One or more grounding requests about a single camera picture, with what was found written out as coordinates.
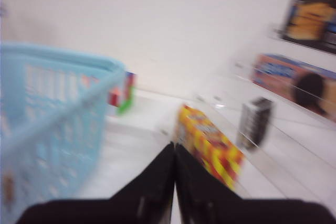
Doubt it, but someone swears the blue orange cookie box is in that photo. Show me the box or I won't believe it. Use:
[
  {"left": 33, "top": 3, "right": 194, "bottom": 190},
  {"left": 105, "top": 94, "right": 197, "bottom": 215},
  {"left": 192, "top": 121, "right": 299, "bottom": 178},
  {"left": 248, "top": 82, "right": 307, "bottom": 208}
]
[{"left": 251, "top": 54, "right": 335, "bottom": 122}]

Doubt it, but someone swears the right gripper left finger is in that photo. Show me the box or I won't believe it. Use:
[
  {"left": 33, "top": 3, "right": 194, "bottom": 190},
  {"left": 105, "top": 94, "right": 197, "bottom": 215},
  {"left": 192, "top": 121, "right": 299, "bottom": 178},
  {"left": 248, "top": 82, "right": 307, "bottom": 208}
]
[{"left": 18, "top": 143, "right": 175, "bottom": 223}]

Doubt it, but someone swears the clear acrylic right shelf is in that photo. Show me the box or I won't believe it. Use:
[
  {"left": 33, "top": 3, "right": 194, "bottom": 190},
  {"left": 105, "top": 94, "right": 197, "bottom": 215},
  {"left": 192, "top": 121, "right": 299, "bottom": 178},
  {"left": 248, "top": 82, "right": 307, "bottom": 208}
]
[{"left": 157, "top": 22, "right": 336, "bottom": 201}]

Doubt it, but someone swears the multicolour puzzle cube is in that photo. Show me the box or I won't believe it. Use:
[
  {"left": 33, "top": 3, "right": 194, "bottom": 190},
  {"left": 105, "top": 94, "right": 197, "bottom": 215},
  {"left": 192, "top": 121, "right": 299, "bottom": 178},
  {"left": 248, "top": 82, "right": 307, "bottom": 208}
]
[{"left": 108, "top": 72, "right": 136, "bottom": 116}]

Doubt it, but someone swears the black white tissue pack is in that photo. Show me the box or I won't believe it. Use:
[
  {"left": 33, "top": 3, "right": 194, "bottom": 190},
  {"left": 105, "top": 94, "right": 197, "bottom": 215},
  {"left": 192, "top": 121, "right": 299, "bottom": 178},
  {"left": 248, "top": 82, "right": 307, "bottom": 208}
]
[{"left": 237, "top": 97, "right": 274, "bottom": 150}]

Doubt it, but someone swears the red yellow striped snack pack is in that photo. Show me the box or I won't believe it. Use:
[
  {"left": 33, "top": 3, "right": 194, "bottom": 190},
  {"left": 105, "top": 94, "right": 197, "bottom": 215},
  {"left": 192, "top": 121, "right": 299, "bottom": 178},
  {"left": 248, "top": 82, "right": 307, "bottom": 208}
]
[{"left": 173, "top": 104, "right": 245, "bottom": 190}]

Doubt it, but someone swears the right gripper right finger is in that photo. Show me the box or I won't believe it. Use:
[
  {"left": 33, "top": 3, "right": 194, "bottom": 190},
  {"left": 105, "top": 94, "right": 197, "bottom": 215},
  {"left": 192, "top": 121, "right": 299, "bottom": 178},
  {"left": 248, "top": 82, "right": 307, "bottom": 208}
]
[{"left": 175, "top": 144, "right": 335, "bottom": 223}]

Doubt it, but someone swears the light blue plastic basket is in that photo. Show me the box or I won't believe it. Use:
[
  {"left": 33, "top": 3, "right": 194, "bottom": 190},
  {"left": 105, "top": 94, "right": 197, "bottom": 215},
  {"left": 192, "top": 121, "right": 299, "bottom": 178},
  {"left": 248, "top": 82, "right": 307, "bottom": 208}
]
[{"left": 1, "top": 42, "right": 125, "bottom": 223}]

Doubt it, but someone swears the black cracker box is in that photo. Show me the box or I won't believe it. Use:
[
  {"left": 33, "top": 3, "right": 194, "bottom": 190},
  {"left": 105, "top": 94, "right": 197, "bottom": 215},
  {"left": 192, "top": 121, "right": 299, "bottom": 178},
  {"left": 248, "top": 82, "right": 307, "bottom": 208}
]
[{"left": 280, "top": 0, "right": 335, "bottom": 55}]

